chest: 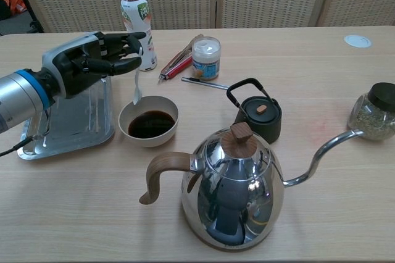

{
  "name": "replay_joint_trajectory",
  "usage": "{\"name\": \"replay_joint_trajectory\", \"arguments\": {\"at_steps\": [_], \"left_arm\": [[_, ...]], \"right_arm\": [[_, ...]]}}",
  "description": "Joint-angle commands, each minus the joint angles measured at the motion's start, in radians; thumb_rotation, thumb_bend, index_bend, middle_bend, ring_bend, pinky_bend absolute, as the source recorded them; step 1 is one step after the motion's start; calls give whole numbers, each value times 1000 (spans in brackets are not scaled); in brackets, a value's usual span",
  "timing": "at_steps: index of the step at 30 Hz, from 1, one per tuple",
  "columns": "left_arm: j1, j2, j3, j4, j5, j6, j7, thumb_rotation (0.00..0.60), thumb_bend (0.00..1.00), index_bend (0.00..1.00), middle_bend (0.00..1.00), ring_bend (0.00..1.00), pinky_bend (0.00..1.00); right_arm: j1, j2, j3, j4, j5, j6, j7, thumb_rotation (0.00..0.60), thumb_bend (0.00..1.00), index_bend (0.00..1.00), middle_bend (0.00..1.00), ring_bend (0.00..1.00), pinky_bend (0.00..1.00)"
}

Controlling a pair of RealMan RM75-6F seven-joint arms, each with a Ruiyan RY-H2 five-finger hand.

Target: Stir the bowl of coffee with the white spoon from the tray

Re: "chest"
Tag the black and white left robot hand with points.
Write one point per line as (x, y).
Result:
(80, 65)

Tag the white plastic spoon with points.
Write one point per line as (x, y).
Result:
(137, 87)

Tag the white bowl of dark liquid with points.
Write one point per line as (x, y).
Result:
(148, 124)

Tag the rectangular stainless steel tray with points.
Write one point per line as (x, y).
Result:
(83, 121)

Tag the black stand leg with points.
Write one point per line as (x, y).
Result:
(34, 23)

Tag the yellow-capped drink bottle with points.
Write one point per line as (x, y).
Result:
(138, 13)

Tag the orange and black bag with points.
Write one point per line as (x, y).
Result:
(12, 2)

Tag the silver and black pen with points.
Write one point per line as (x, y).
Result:
(203, 82)

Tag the small white-lidded plastic jar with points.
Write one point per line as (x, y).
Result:
(206, 57)

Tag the small black teapot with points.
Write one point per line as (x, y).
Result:
(259, 115)

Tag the glass jar with black lid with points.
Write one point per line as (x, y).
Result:
(375, 115)

